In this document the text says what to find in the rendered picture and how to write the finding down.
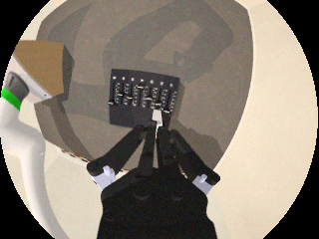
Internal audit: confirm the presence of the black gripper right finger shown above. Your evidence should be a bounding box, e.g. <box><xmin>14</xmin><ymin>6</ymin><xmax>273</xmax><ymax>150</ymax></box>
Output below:
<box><xmin>156</xmin><ymin>111</ymin><xmax>220</xmax><ymax>201</ymax></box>

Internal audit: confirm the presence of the black lighting desk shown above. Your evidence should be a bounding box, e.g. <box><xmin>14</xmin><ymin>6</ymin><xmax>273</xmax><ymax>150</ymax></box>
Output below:
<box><xmin>109</xmin><ymin>69</ymin><xmax>180</xmax><ymax>129</ymax></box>

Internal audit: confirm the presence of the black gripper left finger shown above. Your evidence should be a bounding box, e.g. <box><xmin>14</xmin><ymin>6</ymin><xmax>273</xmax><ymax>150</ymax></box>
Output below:
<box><xmin>87</xmin><ymin>110</ymin><xmax>158</xmax><ymax>200</ymax></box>

